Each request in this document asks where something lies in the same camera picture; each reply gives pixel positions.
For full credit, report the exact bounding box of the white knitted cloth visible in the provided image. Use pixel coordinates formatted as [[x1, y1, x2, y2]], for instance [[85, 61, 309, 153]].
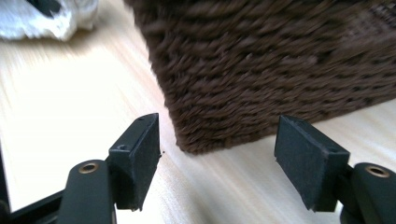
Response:
[[0, 0, 100, 42]]

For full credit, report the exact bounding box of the brown woven basket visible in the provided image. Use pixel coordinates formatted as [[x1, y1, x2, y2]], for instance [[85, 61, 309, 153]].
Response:
[[124, 0, 396, 156]]

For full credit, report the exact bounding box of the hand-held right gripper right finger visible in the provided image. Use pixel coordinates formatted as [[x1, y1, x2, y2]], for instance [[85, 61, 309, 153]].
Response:
[[274, 114, 351, 213]]

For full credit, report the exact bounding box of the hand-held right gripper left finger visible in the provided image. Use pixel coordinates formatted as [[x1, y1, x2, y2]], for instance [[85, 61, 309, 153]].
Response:
[[106, 112, 163, 212]]

